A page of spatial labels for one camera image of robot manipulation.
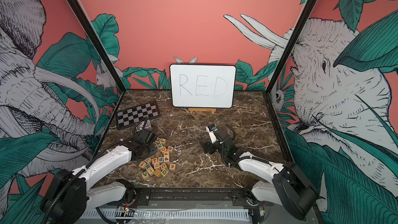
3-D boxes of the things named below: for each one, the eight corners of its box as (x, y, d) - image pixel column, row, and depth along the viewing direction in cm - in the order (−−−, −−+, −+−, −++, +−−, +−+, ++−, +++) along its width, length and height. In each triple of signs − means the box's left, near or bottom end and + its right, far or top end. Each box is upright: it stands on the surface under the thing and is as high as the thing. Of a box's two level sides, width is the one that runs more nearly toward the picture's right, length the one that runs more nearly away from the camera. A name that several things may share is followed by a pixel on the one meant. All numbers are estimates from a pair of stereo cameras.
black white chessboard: (118, 130, 100) (116, 128, 97) (117, 115, 108) (115, 112, 105) (161, 117, 107) (160, 114, 104) (157, 103, 115) (156, 100, 113)
